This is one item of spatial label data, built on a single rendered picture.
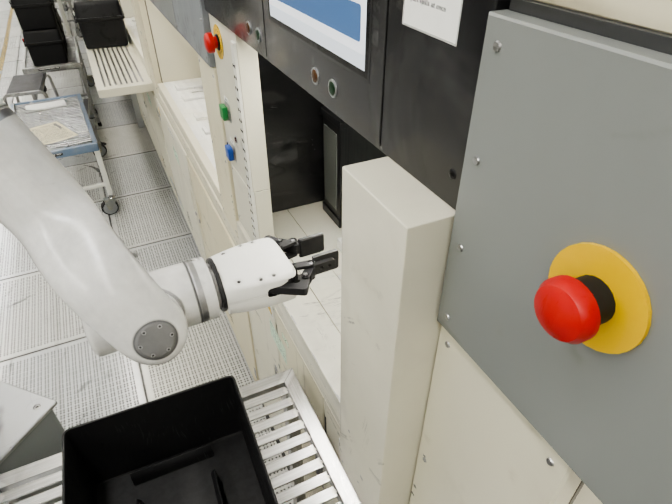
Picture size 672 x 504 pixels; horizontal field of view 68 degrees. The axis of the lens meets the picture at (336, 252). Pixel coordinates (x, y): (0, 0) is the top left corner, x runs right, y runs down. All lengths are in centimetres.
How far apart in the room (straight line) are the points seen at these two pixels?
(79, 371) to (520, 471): 204
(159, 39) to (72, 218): 202
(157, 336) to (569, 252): 41
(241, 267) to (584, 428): 45
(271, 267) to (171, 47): 200
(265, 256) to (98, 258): 22
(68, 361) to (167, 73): 137
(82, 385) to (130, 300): 175
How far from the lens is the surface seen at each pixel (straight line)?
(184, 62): 261
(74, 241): 58
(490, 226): 39
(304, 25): 66
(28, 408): 123
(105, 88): 280
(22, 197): 60
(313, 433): 103
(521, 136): 35
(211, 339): 228
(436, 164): 44
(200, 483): 100
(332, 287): 115
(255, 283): 65
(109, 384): 225
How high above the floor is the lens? 162
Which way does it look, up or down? 37 degrees down
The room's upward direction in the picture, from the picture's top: straight up
